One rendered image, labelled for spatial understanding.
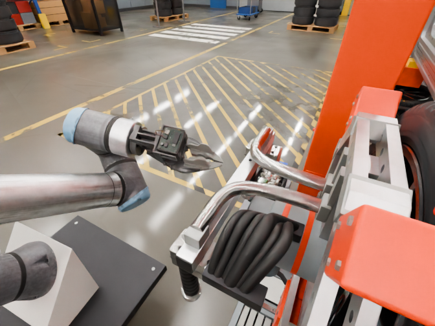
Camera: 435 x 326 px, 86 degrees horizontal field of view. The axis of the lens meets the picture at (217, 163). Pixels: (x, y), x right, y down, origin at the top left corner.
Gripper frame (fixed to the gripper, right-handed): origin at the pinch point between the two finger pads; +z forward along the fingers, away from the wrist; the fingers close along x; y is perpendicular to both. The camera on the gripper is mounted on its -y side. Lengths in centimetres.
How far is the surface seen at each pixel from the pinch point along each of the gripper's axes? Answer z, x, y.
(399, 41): 35, 37, 12
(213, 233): 3.1, -16.7, 13.2
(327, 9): 166, 675, -431
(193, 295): 2.3, -29.6, -2.8
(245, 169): 6.6, -1.7, 5.6
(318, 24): 159, 659, -468
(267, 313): 37, -43, -72
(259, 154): 8.6, 1.6, 7.8
